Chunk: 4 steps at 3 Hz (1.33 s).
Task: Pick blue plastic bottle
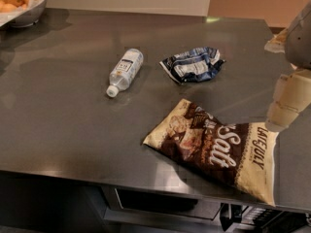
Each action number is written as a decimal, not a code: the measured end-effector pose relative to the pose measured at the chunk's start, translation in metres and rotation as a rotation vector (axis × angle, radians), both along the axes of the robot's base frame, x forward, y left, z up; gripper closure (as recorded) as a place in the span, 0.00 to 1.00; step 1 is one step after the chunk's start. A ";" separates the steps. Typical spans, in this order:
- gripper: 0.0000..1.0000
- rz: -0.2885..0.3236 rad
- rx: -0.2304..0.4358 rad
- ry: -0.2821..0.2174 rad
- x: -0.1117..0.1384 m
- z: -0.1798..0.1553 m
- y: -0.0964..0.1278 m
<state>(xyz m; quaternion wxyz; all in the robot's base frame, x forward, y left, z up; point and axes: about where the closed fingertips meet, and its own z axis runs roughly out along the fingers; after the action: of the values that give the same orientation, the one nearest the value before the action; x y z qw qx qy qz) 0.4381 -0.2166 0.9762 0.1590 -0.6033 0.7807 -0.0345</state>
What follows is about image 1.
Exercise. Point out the orange fruit bottom left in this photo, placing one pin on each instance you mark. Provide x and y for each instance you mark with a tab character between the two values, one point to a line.
7	8

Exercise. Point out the brown cream chip bag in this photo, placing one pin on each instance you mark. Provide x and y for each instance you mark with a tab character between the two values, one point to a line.
239	155

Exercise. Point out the white paper bowl liner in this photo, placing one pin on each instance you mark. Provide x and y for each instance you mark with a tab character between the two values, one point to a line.
9	16

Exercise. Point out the crumpled blue white snack bag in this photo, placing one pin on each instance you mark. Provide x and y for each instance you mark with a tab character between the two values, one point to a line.
193	66

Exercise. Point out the clear plastic water bottle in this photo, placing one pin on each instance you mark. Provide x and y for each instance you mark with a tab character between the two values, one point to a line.
124	72

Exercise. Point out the metal fruit bowl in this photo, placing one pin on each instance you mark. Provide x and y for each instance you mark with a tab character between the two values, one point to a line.
28	14

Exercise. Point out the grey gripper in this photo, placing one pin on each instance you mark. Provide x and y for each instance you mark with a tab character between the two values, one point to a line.
300	39

